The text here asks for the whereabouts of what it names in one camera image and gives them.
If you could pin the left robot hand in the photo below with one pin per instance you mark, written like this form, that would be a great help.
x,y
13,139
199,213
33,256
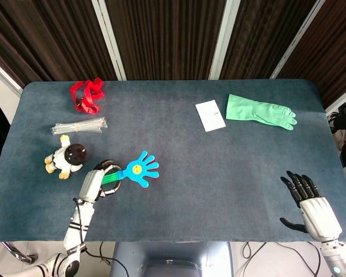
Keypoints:
x,y
93,181

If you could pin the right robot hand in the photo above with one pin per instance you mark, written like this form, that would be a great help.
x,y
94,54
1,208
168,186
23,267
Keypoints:
x,y
320,216

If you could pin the blue hand clapper toy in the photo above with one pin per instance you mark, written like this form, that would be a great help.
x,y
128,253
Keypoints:
x,y
139,170

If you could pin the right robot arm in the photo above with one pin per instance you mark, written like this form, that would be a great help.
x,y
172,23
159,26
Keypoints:
x,y
338,258

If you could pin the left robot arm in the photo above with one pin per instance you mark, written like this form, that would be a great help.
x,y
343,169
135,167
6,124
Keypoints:
x,y
72,239

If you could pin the grey robot base column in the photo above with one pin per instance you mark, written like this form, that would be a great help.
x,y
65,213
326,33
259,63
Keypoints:
x,y
173,259

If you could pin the plush doll with brown head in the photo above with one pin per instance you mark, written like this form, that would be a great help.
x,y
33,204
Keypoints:
x,y
67,157

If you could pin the bundle of clear tubes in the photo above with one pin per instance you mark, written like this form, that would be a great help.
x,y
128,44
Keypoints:
x,y
79,127

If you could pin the blue table cloth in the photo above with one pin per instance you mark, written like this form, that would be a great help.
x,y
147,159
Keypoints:
x,y
173,138

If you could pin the black equipment pile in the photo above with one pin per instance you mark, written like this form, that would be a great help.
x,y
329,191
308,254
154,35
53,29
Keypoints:
x,y
344,127

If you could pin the chrome chair leg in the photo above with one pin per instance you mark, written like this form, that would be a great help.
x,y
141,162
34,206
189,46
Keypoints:
x,y
17,252

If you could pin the green rubber glove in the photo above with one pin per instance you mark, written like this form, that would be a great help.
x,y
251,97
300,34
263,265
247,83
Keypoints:
x,y
256,112

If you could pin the white paper card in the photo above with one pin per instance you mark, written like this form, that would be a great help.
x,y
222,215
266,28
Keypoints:
x,y
210,116

